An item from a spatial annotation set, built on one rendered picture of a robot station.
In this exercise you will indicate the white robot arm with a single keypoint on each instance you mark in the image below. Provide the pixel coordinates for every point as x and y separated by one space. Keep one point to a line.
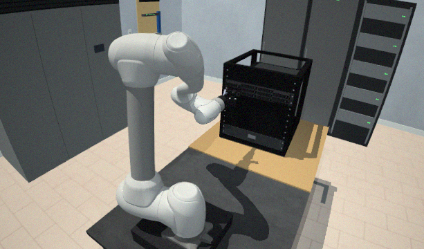
140 58

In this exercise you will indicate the tan wooden board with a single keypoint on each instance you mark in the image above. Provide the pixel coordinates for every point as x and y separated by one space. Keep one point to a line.
297 168

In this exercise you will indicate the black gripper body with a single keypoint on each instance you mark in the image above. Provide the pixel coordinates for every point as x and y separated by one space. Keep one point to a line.
223 97

